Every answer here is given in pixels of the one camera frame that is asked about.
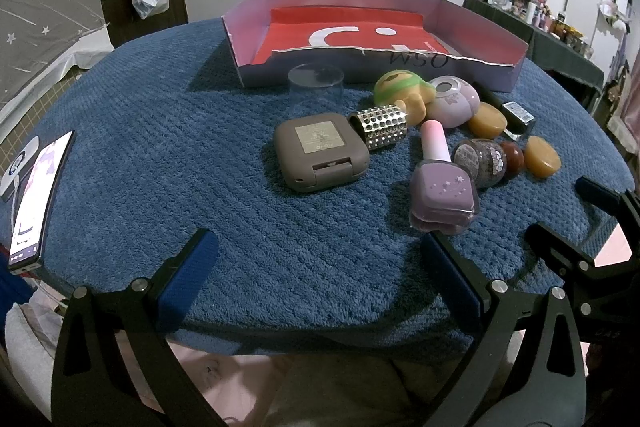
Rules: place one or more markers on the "person's pink clothing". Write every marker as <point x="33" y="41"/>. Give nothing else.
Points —
<point x="225" y="382"/>

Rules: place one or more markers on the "white quilted cloth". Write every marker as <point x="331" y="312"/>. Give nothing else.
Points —
<point x="20" y="342"/>

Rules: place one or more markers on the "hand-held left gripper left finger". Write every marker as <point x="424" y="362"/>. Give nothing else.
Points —
<point x="187" y="267"/>

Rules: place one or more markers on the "purple round case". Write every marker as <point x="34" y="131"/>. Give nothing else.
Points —
<point x="450" y="107"/>

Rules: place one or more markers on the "dark cloth covered table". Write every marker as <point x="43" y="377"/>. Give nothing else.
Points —
<point x="560" y="52"/>

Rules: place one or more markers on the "smartphone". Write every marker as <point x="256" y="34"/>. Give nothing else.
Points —
<point x="35" y="202"/>

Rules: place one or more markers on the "white hanging pouch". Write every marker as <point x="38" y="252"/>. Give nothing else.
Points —
<point x="617" y="9"/>

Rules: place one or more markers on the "row of cosmetic bottles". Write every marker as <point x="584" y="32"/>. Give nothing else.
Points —
<point x="540" y="14"/>

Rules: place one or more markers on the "purple nail polish bottle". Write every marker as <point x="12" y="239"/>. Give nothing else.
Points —
<point x="442" y="192"/>

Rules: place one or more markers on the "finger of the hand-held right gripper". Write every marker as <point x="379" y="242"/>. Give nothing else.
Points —
<point x="597" y="193"/>
<point x="555" y="242"/>

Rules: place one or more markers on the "amber round soap disc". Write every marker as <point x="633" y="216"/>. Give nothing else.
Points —
<point x="542" y="157"/>
<point x="487" y="121"/>

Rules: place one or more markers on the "pink curtain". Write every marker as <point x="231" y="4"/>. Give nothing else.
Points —
<point x="627" y="107"/>

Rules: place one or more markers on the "blue fleece blanket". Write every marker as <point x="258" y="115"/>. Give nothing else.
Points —
<point x="200" y="157"/>

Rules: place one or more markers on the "pink cardboard box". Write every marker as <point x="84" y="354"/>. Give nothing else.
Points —
<point x="350" y="27"/>

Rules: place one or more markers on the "white charger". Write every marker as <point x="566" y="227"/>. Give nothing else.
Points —
<point x="12" y="167"/>

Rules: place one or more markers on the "glitter bottle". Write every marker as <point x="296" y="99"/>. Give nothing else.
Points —
<point x="480" y="159"/>

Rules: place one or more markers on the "studded silver metal cylinder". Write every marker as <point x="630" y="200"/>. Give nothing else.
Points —
<point x="380" y="124"/>

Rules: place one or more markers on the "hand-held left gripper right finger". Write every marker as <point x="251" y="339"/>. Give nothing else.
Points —
<point x="450" y="277"/>

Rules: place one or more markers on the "black nail polish bottle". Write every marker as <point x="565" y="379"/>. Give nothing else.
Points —
<point x="517" y="114"/>

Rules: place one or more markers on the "green hooded capybara figure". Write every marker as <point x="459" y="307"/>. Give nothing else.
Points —
<point x="400" y="89"/>

